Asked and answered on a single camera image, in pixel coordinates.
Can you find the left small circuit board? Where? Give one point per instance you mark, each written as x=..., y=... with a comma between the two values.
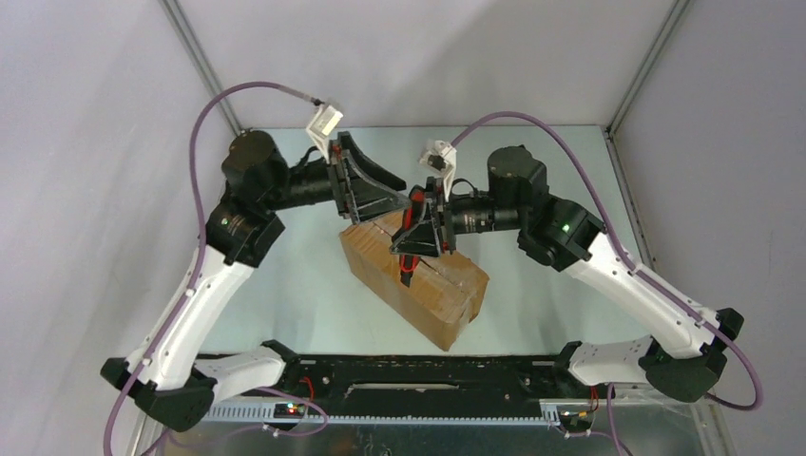
x=289, y=411

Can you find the right small circuit board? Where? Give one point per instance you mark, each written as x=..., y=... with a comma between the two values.
x=576, y=418

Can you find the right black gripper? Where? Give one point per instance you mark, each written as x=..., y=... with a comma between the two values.
x=422, y=238

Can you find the brown cardboard express box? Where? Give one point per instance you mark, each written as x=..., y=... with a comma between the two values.
x=444, y=295

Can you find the grey slotted cable duct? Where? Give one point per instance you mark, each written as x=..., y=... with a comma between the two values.
x=272, y=413

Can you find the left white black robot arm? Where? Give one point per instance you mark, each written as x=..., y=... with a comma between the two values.
x=165, y=376

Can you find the small circuit board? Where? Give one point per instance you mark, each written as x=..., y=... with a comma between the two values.
x=576, y=418
x=289, y=411

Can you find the red black utility knife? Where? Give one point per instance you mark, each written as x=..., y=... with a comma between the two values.
x=407, y=259

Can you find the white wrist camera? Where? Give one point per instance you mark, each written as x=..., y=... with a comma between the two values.
x=440, y=157
x=327, y=116

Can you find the aluminium frame rail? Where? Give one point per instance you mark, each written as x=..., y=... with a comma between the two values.
x=178, y=19

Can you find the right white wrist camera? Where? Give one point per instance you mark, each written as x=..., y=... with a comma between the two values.
x=440, y=157

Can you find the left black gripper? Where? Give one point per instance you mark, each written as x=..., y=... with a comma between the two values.
x=362, y=199

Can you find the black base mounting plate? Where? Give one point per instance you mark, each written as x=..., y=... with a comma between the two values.
x=434, y=386

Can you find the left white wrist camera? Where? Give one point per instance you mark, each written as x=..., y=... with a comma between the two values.
x=327, y=116

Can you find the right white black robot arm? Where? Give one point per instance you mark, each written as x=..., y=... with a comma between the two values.
x=682, y=356

